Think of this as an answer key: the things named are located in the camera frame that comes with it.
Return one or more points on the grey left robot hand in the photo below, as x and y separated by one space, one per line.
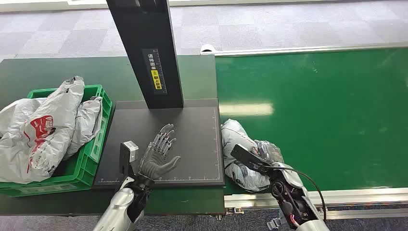
156 162

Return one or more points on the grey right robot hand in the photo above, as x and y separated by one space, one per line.
269 151

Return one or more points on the grey-white plastic mailer package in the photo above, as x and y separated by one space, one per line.
234 137

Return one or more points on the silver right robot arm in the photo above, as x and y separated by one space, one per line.
293 197

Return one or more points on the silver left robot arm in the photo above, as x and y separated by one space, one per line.
119 207

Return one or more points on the green conveyor belt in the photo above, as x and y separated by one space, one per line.
318 111

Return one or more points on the grey metal conveyor clamp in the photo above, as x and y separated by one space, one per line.
273 223

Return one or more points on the white conveyor roller cap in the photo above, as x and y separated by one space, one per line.
207 47

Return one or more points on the black machine column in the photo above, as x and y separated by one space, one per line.
149 28

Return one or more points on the green plastic crate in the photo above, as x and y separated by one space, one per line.
81 178

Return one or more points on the black ruler label yellow sticker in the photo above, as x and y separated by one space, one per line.
155 73

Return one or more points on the white bag with red print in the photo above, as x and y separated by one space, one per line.
47 130

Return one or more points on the dark green table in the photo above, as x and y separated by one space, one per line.
47 68

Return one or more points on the plain white plastic bag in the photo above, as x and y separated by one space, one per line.
16 111

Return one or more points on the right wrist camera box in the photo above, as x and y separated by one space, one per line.
248 157

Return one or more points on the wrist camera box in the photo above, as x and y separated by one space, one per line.
248 157
127 154

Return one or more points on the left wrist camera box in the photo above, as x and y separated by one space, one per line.
127 154

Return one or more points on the small metal rail bracket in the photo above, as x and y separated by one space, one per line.
235 210

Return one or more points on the wide aluminium conveyor rail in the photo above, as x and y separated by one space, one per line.
360 196

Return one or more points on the thin aluminium conveyor rail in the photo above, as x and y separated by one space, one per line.
302 49

